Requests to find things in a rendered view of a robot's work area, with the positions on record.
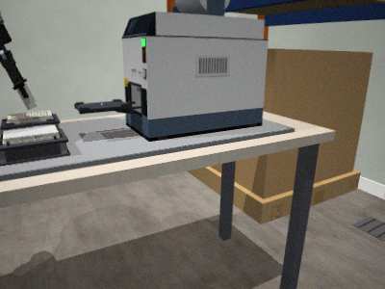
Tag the white cylinder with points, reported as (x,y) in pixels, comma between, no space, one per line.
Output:
(194,6)

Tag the grey base plate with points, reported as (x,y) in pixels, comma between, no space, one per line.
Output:
(101,141)

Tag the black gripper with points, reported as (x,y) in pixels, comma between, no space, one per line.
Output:
(14,74)

